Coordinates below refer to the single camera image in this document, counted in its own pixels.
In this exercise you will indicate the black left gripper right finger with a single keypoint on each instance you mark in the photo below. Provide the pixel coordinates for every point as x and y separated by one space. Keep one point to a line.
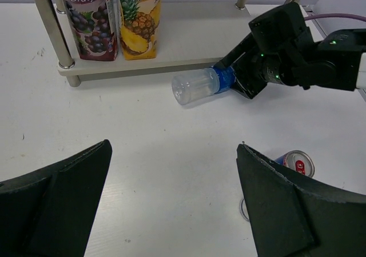
291 214

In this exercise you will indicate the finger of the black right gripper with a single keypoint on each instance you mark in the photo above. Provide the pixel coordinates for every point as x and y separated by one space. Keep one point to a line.
242 48
243 90

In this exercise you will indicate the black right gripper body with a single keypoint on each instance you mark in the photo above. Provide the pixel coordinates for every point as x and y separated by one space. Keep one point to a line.
257 69

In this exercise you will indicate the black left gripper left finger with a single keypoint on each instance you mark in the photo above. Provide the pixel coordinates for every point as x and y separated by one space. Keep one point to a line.
51 211

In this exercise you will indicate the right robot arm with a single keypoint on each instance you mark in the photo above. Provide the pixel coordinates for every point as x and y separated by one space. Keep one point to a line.
280 49

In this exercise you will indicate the white two-tier shelf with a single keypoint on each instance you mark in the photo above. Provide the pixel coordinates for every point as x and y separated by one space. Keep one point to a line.
192 35

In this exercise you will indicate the silver blue energy drink can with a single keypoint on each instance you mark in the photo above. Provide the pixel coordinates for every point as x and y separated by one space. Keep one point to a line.
298 161

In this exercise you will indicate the yellow pineapple juice carton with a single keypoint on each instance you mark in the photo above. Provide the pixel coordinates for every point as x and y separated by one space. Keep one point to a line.
139 22

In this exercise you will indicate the purple grape juice carton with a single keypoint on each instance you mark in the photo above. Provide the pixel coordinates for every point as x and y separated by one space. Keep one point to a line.
93 25

